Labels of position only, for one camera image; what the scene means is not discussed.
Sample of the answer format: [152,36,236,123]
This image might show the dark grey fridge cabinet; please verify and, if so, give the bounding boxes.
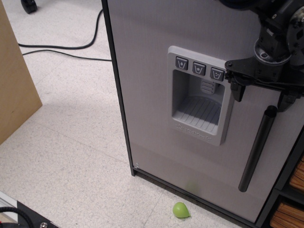
[101,0,304,228]

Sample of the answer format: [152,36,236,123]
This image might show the thick black floor cable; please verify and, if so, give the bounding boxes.
[18,9,104,50]

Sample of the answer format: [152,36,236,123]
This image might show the black cylindrical door handle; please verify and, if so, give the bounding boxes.
[238,105,278,192]

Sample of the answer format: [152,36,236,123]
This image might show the grey ice dispenser panel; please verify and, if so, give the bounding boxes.
[167,46,234,146]

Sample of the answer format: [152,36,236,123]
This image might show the black braided cable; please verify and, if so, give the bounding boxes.
[0,206,40,228]

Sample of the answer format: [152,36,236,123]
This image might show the black caster wheel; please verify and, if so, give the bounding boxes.
[20,0,38,14]

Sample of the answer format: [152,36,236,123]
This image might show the light brown wooden panel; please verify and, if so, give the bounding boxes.
[0,3,42,143]

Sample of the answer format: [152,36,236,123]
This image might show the green toy pear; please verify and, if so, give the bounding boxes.
[172,202,190,219]

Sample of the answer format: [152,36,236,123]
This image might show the grey toy fridge door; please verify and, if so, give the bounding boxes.
[106,0,304,224]

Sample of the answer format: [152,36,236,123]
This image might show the upper wicker basket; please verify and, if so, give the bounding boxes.
[289,155,304,194]

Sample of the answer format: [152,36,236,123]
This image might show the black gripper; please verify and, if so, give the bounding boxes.
[225,57,304,112]

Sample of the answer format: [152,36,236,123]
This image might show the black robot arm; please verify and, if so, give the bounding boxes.
[221,0,304,112]

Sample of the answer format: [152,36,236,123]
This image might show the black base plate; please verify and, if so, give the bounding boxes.
[17,201,58,228]

